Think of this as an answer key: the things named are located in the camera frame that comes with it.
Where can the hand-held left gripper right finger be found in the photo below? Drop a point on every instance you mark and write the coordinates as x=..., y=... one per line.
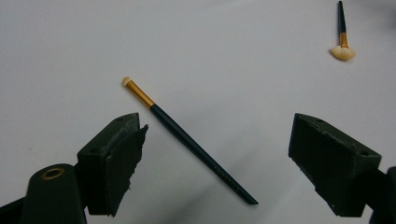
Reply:
x=333, y=165

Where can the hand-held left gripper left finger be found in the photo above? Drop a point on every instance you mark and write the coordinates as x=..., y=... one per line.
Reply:
x=99, y=168

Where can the small round-tip makeup brush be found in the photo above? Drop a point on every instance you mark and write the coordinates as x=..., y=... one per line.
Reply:
x=186, y=138

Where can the fan makeup brush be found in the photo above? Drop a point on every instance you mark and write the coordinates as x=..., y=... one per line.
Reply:
x=342, y=51

